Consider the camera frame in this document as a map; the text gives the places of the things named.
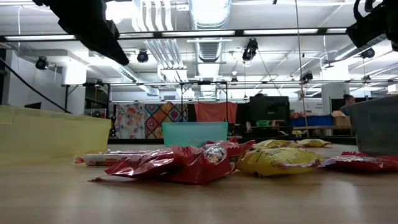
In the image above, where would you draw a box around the grey translucent plastic bin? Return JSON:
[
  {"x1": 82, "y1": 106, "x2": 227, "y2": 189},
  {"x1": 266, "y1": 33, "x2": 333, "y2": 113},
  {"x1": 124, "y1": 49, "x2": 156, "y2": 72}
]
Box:
[{"x1": 348, "y1": 95, "x2": 398, "y2": 156}]

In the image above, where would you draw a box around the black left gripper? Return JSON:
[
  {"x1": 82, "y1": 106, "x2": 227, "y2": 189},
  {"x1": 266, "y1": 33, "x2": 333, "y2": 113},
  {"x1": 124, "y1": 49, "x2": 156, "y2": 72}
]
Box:
[{"x1": 32, "y1": 0, "x2": 130, "y2": 67}]

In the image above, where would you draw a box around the wooden background table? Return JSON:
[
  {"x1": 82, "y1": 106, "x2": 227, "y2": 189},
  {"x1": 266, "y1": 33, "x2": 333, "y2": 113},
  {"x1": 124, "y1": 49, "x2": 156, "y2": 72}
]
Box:
[{"x1": 292, "y1": 125, "x2": 354, "y2": 131}]

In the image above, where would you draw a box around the silver ventilation duct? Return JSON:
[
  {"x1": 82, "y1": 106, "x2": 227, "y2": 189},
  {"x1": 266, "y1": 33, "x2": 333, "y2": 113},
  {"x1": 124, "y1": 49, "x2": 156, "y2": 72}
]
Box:
[{"x1": 188, "y1": 0, "x2": 233, "y2": 63}]

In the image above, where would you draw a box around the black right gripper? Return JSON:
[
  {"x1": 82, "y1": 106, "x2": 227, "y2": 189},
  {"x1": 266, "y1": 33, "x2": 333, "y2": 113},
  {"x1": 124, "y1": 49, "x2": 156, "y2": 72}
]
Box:
[{"x1": 345, "y1": 0, "x2": 398, "y2": 52}]

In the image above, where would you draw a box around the person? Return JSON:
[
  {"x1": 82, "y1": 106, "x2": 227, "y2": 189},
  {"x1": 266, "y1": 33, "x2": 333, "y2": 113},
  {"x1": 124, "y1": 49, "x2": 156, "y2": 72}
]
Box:
[
  {"x1": 244, "y1": 92, "x2": 271, "y2": 133},
  {"x1": 339, "y1": 94, "x2": 357, "y2": 116}
]

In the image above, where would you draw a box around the thin hanging cord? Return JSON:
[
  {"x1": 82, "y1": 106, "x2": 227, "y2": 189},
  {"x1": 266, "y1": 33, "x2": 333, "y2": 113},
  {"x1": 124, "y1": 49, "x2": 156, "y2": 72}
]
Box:
[{"x1": 294, "y1": 0, "x2": 309, "y2": 138}]

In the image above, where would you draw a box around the red Skittles packet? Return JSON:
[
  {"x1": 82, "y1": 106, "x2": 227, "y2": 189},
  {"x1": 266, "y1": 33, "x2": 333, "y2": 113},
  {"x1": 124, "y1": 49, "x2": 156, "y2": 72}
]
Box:
[
  {"x1": 320, "y1": 151, "x2": 398, "y2": 173},
  {"x1": 164, "y1": 139, "x2": 256, "y2": 185},
  {"x1": 88, "y1": 145, "x2": 205, "y2": 183}
]

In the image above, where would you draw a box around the orange hanging cloth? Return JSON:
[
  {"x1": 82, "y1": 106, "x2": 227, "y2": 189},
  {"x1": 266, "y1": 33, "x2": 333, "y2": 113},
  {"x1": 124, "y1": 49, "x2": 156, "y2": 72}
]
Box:
[{"x1": 194, "y1": 101, "x2": 239, "y2": 123}]

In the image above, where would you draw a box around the yellow translucent plastic bin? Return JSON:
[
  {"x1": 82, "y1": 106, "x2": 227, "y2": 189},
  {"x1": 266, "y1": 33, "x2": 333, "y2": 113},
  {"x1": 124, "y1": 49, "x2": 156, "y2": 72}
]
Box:
[{"x1": 0, "y1": 105, "x2": 112, "y2": 166}]

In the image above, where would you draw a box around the patchwork hanging quilt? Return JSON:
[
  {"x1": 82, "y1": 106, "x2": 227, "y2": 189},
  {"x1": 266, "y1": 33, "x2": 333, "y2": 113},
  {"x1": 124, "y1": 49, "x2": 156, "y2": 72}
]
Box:
[{"x1": 144, "y1": 101, "x2": 190, "y2": 139}]

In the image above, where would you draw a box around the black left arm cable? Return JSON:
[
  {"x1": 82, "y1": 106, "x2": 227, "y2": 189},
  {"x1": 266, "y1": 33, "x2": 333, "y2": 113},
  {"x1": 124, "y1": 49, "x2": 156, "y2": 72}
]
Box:
[{"x1": 0, "y1": 57, "x2": 72, "y2": 114}]

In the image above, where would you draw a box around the Smarties candy roll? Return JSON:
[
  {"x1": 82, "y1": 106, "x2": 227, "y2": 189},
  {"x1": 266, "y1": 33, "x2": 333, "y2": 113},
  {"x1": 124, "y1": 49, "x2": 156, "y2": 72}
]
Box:
[
  {"x1": 99, "y1": 149, "x2": 156, "y2": 156},
  {"x1": 73, "y1": 153, "x2": 150, "y2": 167}
]

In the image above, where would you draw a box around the blue storage bin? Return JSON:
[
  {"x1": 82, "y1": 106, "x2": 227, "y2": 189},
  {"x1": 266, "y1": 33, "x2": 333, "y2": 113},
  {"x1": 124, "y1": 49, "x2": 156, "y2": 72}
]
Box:
[{"x1": 290, "y1": 115, "x2": 334, "y2": 127}]

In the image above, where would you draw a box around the brown cardboard box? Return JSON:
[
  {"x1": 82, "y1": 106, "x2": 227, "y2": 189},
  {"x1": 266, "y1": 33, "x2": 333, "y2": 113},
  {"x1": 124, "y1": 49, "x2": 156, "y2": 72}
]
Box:
[{"x1": 332, "y1": 114, "x2": 352, "y2": 127}]

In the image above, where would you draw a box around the black computer monitor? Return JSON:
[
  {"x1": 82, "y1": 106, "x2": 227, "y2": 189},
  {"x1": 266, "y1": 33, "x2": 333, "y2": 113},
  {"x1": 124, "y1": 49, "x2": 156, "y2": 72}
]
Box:
[{"x1": 248, "y1": 95, "x2": 290, "y2": 123}]

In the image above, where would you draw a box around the floral hanging cloth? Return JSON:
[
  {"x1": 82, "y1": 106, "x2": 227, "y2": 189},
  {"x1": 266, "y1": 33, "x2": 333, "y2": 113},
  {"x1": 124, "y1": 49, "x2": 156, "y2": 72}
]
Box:
[{"x1": 114, "y1": 103, "x2": 146, "y2": 139}]

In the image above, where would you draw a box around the yellow candy packet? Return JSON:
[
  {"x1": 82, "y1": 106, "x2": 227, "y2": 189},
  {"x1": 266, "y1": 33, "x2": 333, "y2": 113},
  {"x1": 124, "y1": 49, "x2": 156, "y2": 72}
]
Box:
[
  {"x1": 253, "y1": 139, "x2": 301, "y2": 149},
  {"x1": 297, "y1": 138, "x2": 333, "y2": 148},
  {"x1": 236, "y1": 147, "x2": 327, "y2": 177}
]

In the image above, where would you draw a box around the teal translucent plastic bin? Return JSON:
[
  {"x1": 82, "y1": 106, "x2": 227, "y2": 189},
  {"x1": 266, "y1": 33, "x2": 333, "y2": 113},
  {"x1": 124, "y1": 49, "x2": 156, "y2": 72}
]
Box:
[{"x1": 161, "y1": 121, "x2": 229, "y2": 148}]

